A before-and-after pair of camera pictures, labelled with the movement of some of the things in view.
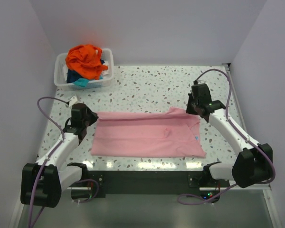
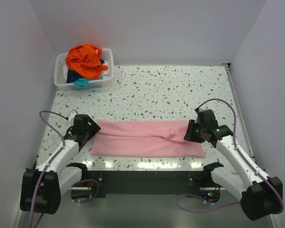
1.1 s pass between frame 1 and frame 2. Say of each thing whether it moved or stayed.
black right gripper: moved
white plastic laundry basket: stayed
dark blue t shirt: stayed
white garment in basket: stayed
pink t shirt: moved
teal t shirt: stayed
